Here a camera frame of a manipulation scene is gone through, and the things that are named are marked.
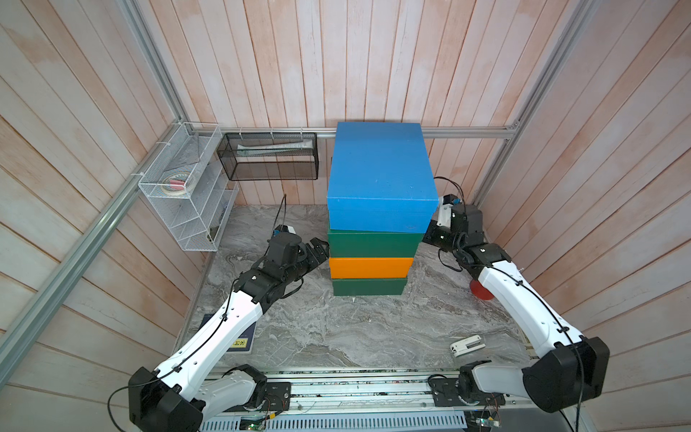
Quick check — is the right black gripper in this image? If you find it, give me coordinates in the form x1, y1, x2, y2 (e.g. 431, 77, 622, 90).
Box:
413, 220, 464, 259

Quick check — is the orange shoebox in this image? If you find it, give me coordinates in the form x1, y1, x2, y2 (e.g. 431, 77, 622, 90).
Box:
329, 257, 414, 279

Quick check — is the blue shoebox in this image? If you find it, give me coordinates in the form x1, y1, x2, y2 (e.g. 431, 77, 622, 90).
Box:
327, 122, 439, 234

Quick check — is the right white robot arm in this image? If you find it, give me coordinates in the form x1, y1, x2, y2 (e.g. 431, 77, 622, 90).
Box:
423, 194, 610, 413

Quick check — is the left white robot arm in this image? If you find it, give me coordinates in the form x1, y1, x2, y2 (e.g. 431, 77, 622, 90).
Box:
124, 225, 329, 431

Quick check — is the red pen cup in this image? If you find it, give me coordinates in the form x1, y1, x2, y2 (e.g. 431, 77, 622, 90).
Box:
470, 280, 495, 301

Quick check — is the white stapler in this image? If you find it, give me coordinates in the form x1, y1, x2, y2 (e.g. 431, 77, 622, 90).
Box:
450, 335, 486, 357

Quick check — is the dark blue notebook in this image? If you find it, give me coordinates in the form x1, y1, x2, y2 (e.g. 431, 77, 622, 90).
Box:
200, 313, 257, 353

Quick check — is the paper in mesh basket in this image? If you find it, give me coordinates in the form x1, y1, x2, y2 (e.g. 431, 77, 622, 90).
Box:
236, 140, 314, 158

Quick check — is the tape roll in shelf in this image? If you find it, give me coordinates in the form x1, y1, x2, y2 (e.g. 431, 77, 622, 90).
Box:
160, 172, 195, 196

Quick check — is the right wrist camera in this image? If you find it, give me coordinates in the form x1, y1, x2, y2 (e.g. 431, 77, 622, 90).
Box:
437, 194, 464, 228

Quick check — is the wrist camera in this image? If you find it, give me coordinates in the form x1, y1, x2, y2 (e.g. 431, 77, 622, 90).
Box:
437, 194, 464, 228
272, 224, 296, 237

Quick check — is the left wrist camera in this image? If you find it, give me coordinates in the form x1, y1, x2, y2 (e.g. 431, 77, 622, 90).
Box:
272, 224, 296, 237

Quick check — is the black mesh wall basket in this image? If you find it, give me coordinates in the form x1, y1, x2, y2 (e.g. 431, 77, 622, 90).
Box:
217, 132, 320, 182

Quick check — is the white wire wall shelf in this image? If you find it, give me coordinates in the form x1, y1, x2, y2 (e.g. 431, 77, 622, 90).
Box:
139, 122, 239, 252

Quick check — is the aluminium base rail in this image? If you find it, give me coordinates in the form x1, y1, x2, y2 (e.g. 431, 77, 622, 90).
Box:
139, 366, 581, 432

